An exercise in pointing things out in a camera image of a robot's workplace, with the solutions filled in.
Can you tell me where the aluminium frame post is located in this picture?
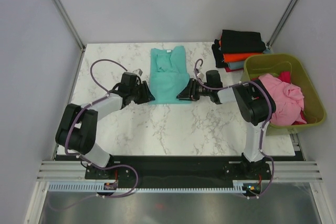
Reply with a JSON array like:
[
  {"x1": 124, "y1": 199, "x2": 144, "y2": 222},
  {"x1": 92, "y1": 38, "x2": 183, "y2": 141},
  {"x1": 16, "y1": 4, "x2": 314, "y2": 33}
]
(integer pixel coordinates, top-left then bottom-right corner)
[
  {"x1": 35, "y1": 0, "x2": 86, "y2": 51},
  {"x1": 266, "y1": 0, "x2": 299, "y2": 49}
]

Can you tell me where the orange folded t shirt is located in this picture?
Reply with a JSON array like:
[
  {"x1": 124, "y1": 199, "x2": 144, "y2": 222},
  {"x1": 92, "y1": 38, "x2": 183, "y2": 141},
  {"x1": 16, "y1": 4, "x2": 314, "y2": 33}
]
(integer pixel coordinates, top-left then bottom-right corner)
[{"x1": 223, "y1": 52, "x2": 262, "y2": 63}]

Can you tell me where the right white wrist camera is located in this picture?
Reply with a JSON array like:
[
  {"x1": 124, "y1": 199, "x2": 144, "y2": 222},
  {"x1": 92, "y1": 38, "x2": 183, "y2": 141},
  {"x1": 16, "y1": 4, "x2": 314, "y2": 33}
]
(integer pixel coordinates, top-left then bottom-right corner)
[{"x1": 196, "y1": 71, "x2": 204, "y2": 80}]

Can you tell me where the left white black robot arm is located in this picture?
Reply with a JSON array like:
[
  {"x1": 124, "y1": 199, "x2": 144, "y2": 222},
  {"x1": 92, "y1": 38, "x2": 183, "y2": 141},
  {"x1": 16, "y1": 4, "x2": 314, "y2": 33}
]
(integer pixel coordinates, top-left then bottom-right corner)
[{"x1": 55, "y1": 72, "x2": 155, "y2": 178}]

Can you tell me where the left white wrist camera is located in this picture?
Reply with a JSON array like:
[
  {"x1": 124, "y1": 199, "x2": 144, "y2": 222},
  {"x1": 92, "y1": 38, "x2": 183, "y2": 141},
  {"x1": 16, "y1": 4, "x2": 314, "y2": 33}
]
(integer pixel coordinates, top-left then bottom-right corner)
[{"x1": 133, "y1": 69, "x2": 143, "y2": 77}]

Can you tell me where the white slotted cable duct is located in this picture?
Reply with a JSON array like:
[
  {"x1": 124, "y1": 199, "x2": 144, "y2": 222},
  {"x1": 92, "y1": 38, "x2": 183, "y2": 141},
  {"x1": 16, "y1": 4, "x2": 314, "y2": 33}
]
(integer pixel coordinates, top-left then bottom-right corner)
[{"x1": 48, "y1": 181, "x2": 261, "y2": 194}]

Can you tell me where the red t shirt in bin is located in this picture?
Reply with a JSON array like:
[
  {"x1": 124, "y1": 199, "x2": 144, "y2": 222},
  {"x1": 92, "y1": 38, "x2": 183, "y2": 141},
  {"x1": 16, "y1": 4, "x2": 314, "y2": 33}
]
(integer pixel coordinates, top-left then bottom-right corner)
[{"x1": 274, "y1": 71, "x2": 307, "y2": 126}]

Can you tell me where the right aluminium frame post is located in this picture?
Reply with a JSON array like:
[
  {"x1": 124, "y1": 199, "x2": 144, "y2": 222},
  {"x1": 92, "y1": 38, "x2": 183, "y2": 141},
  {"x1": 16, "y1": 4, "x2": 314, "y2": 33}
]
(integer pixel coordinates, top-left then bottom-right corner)
[{"x1": 266, "y1": 0, "x2": 299, "y2": 49}]

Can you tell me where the teal t shirt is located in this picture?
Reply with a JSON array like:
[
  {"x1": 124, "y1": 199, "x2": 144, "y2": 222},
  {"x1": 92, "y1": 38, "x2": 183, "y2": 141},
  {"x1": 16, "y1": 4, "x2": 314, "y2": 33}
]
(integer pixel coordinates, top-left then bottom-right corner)
[{"x1": 149, "y1": 46, "x2": 191, "y2": 105}]

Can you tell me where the red folded t shirt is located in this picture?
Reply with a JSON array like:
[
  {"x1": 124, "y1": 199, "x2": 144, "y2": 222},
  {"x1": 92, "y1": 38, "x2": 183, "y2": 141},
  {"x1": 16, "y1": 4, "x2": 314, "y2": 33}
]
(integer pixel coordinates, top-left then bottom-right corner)
[{"x1": 225, "y1": 67, "x2": 243, "y2": 72}]

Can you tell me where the black folded t shirt top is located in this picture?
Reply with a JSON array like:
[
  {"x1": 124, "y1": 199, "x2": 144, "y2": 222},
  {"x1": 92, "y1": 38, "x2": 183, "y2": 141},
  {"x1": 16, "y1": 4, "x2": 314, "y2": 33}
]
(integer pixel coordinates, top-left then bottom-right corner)
[{"x1": 220, "y1": 29, "x2": 266, "y2": 54}]

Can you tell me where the left aluminium frame post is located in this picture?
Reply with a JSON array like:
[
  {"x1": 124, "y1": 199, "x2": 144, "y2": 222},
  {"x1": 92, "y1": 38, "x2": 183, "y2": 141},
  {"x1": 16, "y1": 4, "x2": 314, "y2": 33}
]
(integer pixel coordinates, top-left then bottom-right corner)
[{"x1": 35, "y1": 0, "x2": 86, "y2": 51}]

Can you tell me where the black folded t shirt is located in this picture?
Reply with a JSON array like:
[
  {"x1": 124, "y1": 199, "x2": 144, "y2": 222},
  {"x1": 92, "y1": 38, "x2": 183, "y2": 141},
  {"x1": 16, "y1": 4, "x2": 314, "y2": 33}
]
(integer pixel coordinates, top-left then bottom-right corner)
[
  {"x1": 220, "y1": 29, "x2": 266, "y2": 54},
  {"x1": 212, "y1": 39, "x2": 226, "y2": 68}
]

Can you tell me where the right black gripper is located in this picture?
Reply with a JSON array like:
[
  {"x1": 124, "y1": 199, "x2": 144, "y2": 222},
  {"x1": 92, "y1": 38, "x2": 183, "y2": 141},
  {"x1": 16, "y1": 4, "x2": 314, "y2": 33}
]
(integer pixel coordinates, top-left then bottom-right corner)
[{"x1": 176, "y1": 78, "x2": 212, "y2": 101}]

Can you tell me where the pink t shirt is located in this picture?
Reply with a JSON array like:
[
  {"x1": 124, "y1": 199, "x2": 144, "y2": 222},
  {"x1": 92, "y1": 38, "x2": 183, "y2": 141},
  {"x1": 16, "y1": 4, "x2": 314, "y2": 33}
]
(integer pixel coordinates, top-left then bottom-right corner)
[{"x1": 258, "y1": 71, "x2": 307, "y2": 126}]

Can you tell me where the aluminium front rail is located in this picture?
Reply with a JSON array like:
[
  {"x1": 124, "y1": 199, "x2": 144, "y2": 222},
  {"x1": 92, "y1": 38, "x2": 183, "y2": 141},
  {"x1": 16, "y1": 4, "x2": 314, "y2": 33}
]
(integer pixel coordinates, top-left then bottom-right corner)
[{"x1": 37, "y1": 161, "x2": 322, "y2": 183}]

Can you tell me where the olive green plastic bin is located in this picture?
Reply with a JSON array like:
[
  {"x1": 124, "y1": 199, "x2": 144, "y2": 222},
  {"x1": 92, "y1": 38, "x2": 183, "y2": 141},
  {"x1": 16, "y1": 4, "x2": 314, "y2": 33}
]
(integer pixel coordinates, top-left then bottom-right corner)
[{"x1": 241, "y1": 54, "x2": 327, "y2": 135}]

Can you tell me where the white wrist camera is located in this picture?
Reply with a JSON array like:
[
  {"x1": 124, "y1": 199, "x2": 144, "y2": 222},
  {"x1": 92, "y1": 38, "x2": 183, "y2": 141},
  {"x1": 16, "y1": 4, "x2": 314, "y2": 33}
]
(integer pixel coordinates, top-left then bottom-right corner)
[
  {"x1": 196, "y1": 71, "x2": 204, "y2": 80},
  {"x1": 133, "y1": 69, "x2": 143, "y2": 77}
]

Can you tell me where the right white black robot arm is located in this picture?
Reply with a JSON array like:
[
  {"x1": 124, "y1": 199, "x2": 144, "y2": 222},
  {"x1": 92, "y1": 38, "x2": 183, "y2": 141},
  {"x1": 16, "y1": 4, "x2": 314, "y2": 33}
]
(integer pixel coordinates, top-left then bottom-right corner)
[{"x1": 176, "y1": 70, "x2": 276, "y2": 179}]

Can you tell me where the black folded t shirt bottom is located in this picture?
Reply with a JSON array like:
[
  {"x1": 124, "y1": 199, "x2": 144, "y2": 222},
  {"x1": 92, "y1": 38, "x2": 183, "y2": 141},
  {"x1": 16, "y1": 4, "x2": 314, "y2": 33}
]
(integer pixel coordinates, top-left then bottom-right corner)
[{"x1": 212, "y1": 39, "x2": 226, "y2": 68}]

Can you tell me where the grey blue folded t shirt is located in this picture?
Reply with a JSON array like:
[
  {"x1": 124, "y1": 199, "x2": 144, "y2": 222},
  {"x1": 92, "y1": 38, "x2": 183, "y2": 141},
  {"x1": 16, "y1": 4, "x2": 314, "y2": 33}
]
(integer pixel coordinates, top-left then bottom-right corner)
[{"x1": 226, "y1": 49, "x2": 271, "y2": 69}]

